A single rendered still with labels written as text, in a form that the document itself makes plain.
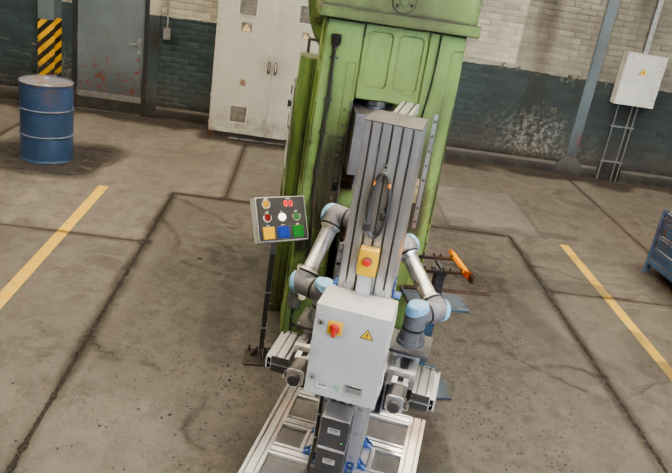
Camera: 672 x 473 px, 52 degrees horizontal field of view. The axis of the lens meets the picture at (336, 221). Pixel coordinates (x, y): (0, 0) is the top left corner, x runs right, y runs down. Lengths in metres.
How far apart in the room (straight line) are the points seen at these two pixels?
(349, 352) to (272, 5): 6.95
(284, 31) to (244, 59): 0.66
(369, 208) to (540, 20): 7.89
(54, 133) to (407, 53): 4.88
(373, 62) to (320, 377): 2.07
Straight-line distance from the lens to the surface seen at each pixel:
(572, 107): 11.03
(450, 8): 4.38
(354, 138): 4.32
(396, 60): 4.40
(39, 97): 8.16
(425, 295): 3.70
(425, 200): 4.67
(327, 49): 4.34
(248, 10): 9.54
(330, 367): 3.18
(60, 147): 8.34
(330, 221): 3.73
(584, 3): 10.82
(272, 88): 9.65
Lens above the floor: 2.66
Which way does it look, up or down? 21 degrees down
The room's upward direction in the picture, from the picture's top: 9 degrees clockwise
